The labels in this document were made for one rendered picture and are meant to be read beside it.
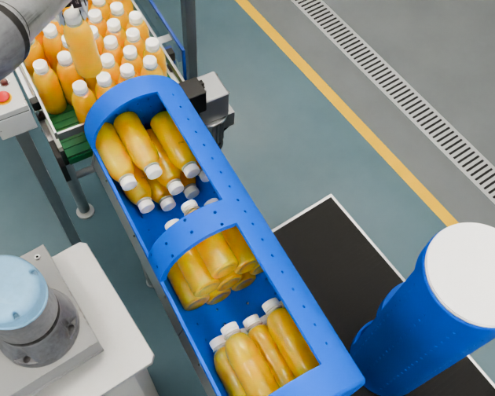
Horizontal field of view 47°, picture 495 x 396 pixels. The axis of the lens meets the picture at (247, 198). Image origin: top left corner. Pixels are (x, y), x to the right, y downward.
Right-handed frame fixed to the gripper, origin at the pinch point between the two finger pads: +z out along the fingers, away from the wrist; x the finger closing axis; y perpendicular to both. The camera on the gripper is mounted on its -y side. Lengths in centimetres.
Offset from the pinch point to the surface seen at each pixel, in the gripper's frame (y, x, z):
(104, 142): 21.3, -2.5, 21.9
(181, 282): 61, 4, 27
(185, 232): 56, 7, 12
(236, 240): 58, 18, 20
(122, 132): 20.2, 2.4, 21.4
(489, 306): 92, 71, 31
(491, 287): 88, 74, 31
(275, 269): 70, 22, 12
